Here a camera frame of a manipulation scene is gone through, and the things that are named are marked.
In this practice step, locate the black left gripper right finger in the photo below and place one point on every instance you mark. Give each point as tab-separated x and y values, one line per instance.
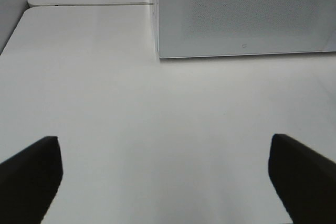
303	179

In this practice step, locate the white microwave door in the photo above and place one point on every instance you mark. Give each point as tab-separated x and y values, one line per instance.
202	28

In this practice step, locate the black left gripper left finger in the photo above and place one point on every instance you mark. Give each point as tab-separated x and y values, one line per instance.
30	180

